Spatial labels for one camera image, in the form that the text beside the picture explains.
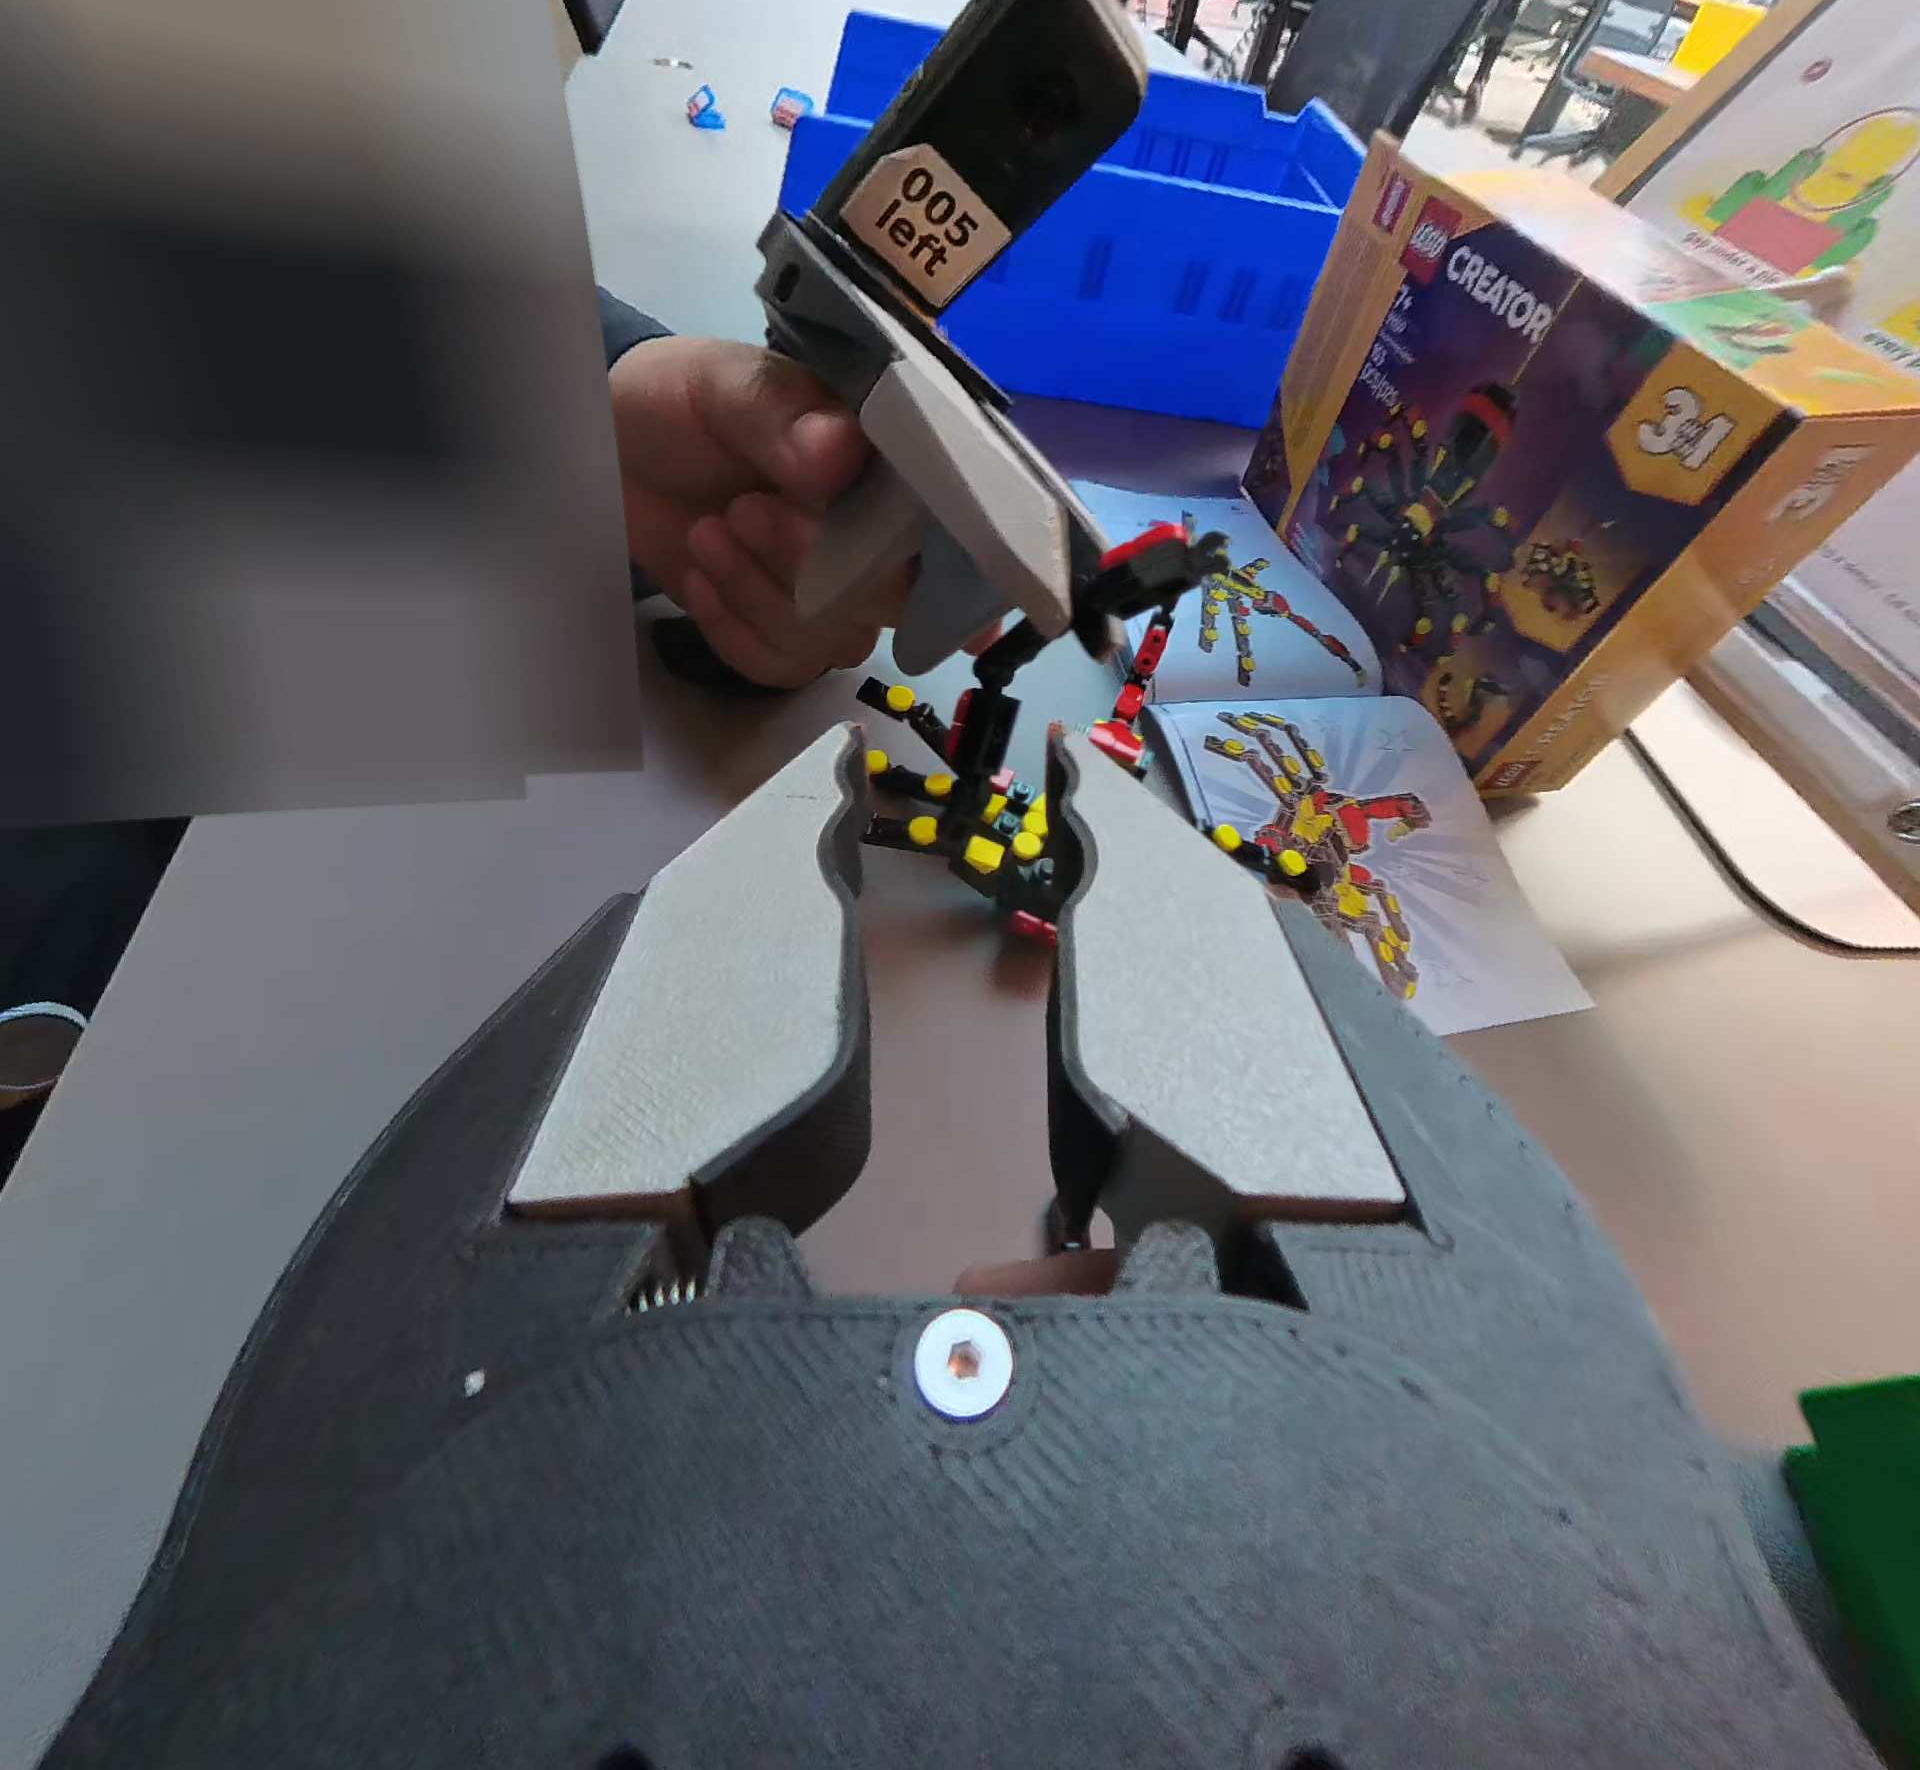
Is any green storage bin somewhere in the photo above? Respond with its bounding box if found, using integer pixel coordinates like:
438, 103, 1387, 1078
1782, 1381, 1920, 1770

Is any person's left hand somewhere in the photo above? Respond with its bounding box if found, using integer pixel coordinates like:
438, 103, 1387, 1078
607, 335, 905, 691

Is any blue storage bin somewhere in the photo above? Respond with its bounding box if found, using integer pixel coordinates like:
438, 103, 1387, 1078
776, 113, 1347, 435
826, 6, 1370, 212

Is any silver round metal object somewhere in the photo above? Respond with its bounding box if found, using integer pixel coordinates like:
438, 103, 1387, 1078
0, 1002, 90, 1119

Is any yellow storage bin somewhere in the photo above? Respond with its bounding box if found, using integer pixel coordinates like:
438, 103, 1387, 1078
1670, 0, 1772, 77

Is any plywood poster stand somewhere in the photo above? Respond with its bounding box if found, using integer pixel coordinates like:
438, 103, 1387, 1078
1593, 0, 1920, 842

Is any black yellow brick spider model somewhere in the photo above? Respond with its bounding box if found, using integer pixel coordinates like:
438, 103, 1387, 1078
854, 607, 1187, 946

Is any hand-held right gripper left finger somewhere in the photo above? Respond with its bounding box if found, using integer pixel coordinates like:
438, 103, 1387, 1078
508, 723, 874, 1239

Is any large spider instruction booklet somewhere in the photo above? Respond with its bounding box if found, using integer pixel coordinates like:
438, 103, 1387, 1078
1073, 480, 1595, 1038

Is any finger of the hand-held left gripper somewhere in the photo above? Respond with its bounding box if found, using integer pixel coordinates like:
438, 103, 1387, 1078
895, 525, 1051, 678
858, 354, 1129, 662

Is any white instruction poster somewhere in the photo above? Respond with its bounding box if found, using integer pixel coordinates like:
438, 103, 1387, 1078
1626, 0, 1920, 369

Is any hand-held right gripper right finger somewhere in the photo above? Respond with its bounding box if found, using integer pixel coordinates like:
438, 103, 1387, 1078
1041, 723, 1413, 1243

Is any yellow purple toy set box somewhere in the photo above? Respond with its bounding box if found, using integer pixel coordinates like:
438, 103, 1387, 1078
1241, 127, 1920, 800

